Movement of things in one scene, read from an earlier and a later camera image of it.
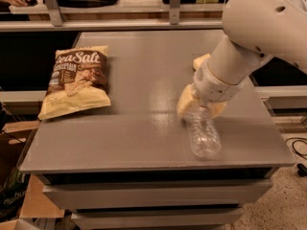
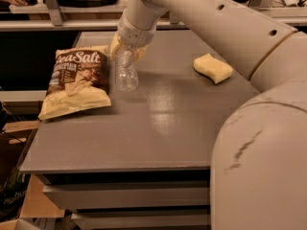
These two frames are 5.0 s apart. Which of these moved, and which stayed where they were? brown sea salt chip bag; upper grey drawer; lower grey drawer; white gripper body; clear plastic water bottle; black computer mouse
Moved: clear plastic water bottle; white gripper body
Stayed: lower grey drawer; upper grey drawer; brown sea salt chip bag; black computer mouse
